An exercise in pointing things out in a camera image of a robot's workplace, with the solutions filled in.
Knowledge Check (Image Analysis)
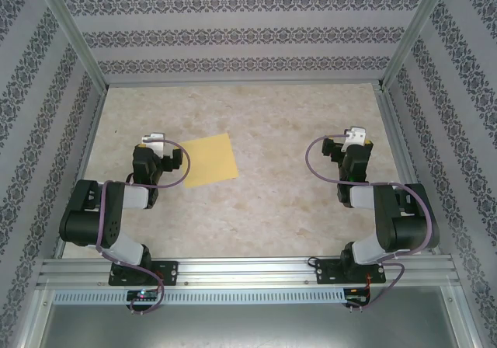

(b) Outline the yellow cloth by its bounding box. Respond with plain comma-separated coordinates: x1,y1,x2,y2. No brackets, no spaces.
177,133,239,190

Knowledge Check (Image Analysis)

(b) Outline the grey sheet metal tray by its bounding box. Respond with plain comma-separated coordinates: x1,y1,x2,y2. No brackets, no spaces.
33,285,477,348

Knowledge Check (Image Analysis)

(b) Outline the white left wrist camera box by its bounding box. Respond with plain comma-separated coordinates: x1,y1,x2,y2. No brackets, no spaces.
140,131,166,153

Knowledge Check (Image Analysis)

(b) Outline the aluminium side rail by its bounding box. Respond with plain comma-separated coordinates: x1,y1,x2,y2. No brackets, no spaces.
375,85,443,256
53,87,108,259

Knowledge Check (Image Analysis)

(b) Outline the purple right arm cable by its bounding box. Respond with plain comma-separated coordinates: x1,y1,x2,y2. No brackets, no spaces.
304,132,435,313

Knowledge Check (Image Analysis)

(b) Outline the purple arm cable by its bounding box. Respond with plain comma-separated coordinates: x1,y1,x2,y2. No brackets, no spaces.
95,138,192,315
304,132,435,313

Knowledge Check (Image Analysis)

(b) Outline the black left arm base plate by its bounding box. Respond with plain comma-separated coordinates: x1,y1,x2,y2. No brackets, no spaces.
108,260,179,287

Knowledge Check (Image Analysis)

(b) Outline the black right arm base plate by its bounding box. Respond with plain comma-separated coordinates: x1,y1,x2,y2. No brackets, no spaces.
316,258,388,286

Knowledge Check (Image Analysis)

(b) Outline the thin aluminium cross rail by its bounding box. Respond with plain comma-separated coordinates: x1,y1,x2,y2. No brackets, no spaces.
105,78,384,88

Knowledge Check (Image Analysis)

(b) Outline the aluminium frame post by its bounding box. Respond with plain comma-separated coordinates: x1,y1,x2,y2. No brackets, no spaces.
33,0,109,89
380,0,454,92

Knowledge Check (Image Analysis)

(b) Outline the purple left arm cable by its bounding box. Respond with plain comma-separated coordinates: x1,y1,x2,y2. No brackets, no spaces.
95,138,192,315

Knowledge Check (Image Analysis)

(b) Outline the aluminium mounting rail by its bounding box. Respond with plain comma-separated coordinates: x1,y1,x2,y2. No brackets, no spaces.
36,256,461,289

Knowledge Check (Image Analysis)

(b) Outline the slotted grey cable duct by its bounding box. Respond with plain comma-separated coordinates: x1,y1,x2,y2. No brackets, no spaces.
52,288,346,305

